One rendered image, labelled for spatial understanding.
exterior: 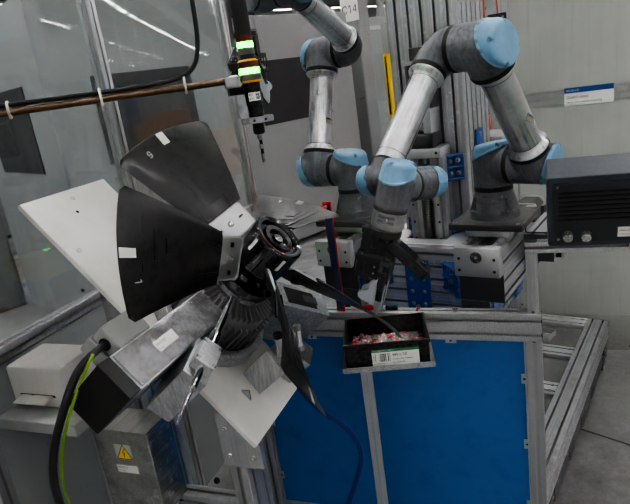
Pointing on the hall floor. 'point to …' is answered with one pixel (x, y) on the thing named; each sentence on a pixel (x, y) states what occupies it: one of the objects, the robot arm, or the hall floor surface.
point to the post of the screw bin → (374, 437)
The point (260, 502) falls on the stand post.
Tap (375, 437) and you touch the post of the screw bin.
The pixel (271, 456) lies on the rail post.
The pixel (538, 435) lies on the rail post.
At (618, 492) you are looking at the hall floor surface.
